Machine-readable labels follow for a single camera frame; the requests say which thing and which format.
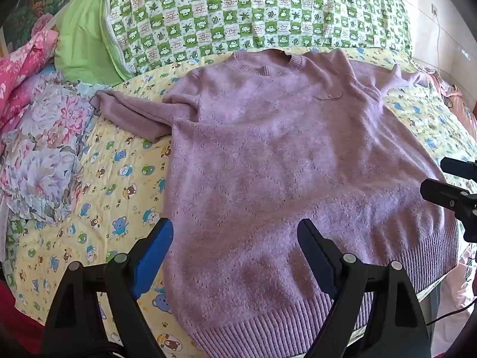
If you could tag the framed landscape painting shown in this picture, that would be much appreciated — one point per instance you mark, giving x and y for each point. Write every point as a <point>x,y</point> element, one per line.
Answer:
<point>24,16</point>

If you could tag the pink floral cloth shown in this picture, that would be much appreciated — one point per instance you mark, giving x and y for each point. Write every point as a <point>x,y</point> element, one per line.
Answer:
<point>19,66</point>

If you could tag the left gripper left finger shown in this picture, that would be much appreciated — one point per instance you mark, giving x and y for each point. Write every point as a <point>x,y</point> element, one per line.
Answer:
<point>127,277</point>

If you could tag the purple knit sweater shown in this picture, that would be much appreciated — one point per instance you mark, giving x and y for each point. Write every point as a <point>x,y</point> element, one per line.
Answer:
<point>259,142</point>

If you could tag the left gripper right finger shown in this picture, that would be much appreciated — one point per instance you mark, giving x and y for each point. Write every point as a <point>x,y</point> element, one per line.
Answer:
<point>343,278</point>

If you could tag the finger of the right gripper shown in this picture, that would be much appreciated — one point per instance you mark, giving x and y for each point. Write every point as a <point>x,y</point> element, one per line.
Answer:
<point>461,169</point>
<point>447,196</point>

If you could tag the green checkered quilt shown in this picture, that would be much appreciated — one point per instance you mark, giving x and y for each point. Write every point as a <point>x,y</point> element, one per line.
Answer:
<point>111,41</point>

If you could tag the floral pastel quilt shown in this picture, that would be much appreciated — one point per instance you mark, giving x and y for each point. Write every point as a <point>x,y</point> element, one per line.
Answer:
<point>40,165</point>

